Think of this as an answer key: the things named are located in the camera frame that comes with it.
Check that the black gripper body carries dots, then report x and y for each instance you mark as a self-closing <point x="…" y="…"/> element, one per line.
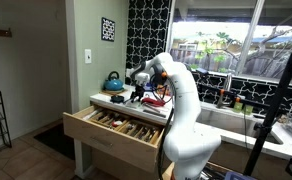
<point x="140" y="90"/>

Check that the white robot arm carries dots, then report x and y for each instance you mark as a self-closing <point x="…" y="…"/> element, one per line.
<point x="186" y="133"/>

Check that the clear plastic sponge holder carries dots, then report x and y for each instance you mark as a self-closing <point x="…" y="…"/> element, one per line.
<point x="156" y="111"/>

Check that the red cloth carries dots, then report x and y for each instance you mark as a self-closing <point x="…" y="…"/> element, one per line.
<point x="152" y="101"/>

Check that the small black dish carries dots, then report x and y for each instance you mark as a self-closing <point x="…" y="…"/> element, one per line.
<point x="117" y="99"/>

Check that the square wooden trivet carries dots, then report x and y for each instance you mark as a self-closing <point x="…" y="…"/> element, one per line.
<point x="112" y="92"/>

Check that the teal kettle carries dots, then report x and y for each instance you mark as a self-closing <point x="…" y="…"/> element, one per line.
<point x="113" y="84"/>

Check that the wooden cutlery organizer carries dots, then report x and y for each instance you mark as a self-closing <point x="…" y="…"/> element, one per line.
<point x="122" y="122"/>

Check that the wooden drawer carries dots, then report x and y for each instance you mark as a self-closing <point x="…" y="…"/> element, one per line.
<point x="109" y="143"/>

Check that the white counter leg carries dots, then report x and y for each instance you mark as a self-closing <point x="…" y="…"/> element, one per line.
<point x="82" y="160"/>

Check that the metal faucet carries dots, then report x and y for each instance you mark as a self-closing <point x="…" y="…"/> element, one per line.
<point x="227" y="81"/>

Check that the dark door mat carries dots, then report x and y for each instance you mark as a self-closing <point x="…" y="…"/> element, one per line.
<point x="52" y="140"/>

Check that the kitchen sink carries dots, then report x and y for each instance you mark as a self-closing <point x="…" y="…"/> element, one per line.
<point x="239" y="125"/>

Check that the blue plastic item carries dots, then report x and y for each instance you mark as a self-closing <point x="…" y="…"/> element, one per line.
<point x="239" y="176"/>

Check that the black tripod pole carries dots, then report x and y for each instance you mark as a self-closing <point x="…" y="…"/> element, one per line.
<point x="276" y="103"/>

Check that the white light switch plate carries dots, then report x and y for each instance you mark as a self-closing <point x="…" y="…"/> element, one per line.
<point x="88" y="56"/>

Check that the black white patterned wall art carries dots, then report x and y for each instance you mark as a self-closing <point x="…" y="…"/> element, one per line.
<point x="108" y="29"/>

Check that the white window frame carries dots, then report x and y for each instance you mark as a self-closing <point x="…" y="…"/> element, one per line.
<point x="249" y="40"/>

